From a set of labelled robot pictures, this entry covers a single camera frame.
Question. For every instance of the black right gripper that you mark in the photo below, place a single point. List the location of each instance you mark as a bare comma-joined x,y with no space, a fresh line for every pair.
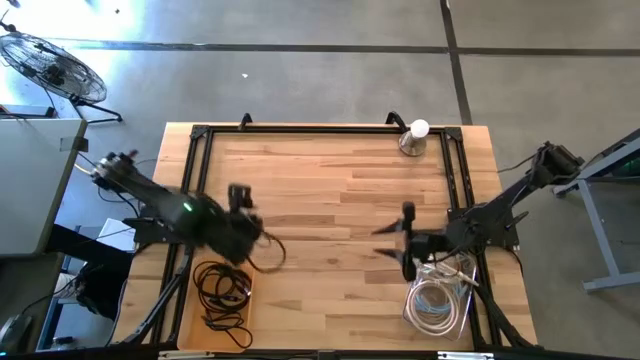
425,245

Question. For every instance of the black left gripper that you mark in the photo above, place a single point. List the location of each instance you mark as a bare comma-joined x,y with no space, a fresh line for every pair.
235,230

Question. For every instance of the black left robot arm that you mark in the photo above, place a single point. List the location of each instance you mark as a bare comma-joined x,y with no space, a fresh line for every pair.
155,197

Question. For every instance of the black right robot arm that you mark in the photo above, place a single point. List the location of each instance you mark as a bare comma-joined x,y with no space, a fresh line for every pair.
500,210

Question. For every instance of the clear plastic bin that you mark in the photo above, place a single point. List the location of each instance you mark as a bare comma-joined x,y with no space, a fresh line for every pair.
462,320

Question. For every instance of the beige object at left edge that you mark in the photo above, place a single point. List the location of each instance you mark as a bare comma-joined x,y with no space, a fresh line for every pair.
192,330

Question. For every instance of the white bulb table lamp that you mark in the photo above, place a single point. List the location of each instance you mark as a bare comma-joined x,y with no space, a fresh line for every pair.
419,128

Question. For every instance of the white paper sheet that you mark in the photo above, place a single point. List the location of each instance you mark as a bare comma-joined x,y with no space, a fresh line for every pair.
117,235

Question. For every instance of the black front crossbar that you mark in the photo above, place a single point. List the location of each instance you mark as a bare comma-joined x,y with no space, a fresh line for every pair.
350,356

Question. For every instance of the black office chair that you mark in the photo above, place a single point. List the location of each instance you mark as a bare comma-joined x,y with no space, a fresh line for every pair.
100,295

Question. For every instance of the grey metal stand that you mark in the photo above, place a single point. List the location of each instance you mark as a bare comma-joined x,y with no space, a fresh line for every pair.
596,230

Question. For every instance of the grey table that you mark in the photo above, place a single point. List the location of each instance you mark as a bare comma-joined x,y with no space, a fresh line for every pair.
35,185

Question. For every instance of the black floor fan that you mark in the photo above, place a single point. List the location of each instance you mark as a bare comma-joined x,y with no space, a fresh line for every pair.
52,67

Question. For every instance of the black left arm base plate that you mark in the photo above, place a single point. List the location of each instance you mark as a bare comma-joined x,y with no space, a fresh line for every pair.
145,232

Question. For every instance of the black frame brace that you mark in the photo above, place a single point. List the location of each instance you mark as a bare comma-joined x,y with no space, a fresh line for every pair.
245,120
397,119

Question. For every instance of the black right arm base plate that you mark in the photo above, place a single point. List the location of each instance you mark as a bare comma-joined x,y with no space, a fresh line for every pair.
507,237

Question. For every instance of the black table frame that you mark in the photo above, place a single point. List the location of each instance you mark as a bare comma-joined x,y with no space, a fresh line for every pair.
325,129

